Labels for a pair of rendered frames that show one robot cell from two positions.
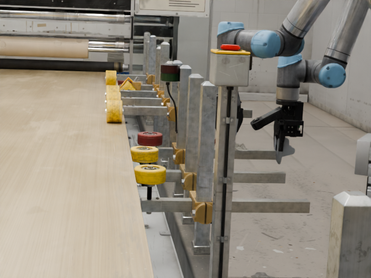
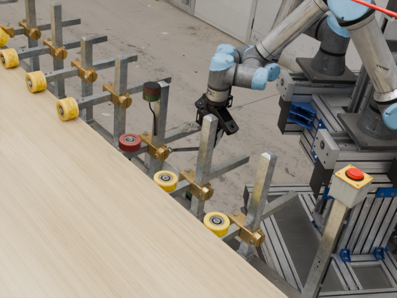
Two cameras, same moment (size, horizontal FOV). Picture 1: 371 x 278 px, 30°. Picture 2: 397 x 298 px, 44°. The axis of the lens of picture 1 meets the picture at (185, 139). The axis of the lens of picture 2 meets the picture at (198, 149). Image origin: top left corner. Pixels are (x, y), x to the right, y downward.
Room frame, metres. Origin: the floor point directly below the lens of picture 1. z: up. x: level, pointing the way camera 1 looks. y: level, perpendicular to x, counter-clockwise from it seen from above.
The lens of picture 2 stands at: (0.89, 0.86, 1.92)
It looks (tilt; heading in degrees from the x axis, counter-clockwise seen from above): 34 degrees down; 321
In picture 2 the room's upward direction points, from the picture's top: 8 degrees clockwise
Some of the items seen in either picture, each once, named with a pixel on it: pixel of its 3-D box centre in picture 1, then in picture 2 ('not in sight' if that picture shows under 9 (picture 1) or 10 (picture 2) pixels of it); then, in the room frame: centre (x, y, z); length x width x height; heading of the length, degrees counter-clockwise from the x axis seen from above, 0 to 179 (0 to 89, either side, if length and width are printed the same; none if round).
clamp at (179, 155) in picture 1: (180, 153); (152, 146); (2.19, 0.02, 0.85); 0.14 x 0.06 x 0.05; 7
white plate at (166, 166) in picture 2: not in sight; (165, 171); (2.14, -0.02, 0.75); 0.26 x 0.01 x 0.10; 7
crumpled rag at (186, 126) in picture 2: (235, 145); (186, 125); (2.23, -0.16, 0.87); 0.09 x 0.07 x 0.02; 97
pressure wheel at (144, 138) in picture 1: (149, 149); (129, 150); (2.19, 0.11, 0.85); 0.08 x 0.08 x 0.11
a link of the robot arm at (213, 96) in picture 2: not in sight; (216, 92); (2.02, -0.11, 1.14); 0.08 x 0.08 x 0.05
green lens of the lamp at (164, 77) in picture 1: (169, 76); (151, 94); (2.16, 0.06, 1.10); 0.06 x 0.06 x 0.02
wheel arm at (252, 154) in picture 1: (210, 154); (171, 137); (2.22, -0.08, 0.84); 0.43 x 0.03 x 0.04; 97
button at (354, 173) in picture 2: (230, 49); (354, 174); (1.41, -0.08, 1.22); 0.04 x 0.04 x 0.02
